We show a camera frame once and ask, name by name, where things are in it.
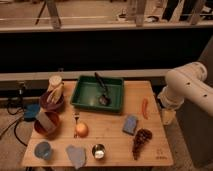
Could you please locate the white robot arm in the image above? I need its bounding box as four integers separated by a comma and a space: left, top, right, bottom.
157, 62, 213, 125

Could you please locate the small metal cup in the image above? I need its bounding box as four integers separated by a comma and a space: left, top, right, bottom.
92, 144, 105, 160

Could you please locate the white paper cup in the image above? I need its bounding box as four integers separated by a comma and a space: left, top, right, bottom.
48, 75, 62, 91

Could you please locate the blue plastic cup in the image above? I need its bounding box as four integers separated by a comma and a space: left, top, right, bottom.
34, 141, 52, 160

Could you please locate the red chili pepper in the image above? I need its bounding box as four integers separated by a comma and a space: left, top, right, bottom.
142, 98, 148, 119

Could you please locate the dark grape bunch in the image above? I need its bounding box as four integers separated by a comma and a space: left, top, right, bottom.
132, 128, 152, 160

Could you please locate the blue sponge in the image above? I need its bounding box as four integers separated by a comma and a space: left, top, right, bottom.
122, 115, 138, 135

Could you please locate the black ladle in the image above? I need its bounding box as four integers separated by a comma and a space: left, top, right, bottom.
94, 72, 111, 106

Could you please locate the green plastic tray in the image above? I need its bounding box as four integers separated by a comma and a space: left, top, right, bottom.
70, 75, 124, 113

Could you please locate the metal fork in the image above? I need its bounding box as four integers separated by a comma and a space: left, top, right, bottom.
74, 112, 79, 138

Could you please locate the grey-blue cloth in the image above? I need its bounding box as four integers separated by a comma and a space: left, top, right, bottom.
66, 145, 86, 170

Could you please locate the wooden folding table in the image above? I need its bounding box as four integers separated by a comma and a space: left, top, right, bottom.
22, 81, 173, 167

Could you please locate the red-brown bowl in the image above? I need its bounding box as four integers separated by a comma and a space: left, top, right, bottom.
34, 111, 60, 135

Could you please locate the bunch of bananas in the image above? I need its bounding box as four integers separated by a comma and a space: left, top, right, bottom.
47, 84, 63, 104

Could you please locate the purple bowl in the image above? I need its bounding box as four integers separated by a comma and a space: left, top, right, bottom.
39, 92, 64, 111

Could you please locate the beige sponge block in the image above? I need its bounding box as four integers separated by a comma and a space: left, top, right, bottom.
36, 112, 55, 133

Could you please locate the blue power box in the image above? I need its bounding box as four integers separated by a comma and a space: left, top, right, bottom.
24, 104, 40, 121

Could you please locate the black cable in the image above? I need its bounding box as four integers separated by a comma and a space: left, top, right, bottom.
0, 87, 29, 147

